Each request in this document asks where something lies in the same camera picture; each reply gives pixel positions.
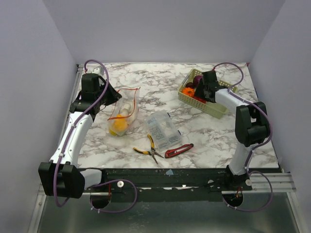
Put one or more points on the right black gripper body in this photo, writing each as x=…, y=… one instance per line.
x=202, y=90

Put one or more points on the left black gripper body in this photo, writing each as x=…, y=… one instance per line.
x=109, y=97

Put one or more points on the red toy apple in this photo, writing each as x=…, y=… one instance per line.
x=199, y=99

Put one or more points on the orange toy pumpkin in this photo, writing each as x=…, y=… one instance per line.
x=188, y=91

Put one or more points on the clear zip top bag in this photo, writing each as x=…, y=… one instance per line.
x=127, y=94

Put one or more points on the yellow toy bell pepper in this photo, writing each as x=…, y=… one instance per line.
x=120, y=124

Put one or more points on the yellow toy mango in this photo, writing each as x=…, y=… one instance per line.
x=112, y=133

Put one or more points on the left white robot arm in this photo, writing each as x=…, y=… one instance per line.
x=60, y=176

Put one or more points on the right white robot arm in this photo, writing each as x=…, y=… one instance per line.
x=252, y=127

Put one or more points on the purple toy onion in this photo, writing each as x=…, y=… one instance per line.
x=197, y=79

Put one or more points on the dark purple toy plum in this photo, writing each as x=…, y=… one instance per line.
x=189, y=85

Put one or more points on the beige perforated plastic basket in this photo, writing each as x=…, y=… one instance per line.
x=214, y=109

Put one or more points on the clear plastic parts box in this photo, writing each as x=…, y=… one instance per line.
x=162, y=130

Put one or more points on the red black utility knife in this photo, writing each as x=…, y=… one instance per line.
x=177, y=151

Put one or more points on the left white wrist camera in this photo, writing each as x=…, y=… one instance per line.
x=98, y=70

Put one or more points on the yellow handled pliers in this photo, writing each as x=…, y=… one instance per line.
x=152, y=152

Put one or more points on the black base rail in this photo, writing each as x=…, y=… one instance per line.
x=168, y=184

